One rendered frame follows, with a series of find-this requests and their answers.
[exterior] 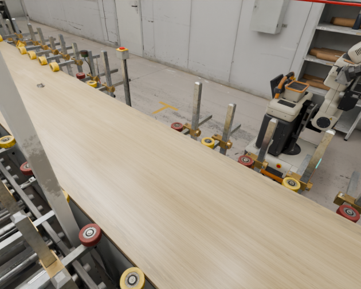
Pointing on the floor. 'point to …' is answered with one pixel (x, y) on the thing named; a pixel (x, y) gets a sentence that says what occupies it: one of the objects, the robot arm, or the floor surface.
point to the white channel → (31, 145)
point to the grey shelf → (342, 41)
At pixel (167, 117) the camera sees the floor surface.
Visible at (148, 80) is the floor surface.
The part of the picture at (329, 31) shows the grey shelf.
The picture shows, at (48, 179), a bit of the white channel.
